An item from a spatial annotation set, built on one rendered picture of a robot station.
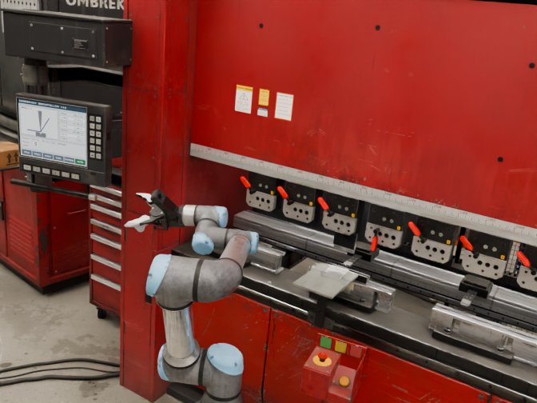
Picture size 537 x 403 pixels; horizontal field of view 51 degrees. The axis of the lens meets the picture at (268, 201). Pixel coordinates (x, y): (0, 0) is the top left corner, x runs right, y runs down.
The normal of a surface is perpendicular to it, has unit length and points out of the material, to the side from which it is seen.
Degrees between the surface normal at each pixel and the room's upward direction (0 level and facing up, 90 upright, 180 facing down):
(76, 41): 90
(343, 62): 90
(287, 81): 90
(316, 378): 90
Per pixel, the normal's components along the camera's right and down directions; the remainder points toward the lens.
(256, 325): -0.53, 0.22
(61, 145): -0.28, 0.28
